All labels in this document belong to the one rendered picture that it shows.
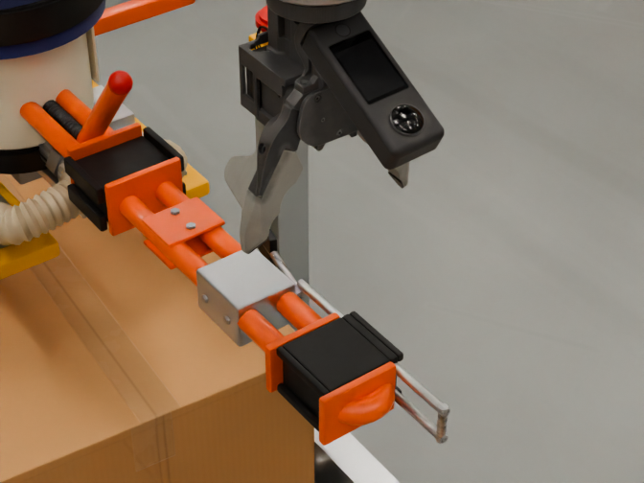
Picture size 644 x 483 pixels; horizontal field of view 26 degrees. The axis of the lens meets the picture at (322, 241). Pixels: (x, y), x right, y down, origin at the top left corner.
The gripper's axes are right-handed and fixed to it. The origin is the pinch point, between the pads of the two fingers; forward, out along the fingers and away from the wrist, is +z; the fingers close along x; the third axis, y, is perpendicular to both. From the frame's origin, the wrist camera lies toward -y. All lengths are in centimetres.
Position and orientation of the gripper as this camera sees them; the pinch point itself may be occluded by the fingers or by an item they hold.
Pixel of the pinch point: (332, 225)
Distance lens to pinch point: 108.4
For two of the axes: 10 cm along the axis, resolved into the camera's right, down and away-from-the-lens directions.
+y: -5.8, -5.0, 6.4
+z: 0.0, 7.9, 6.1
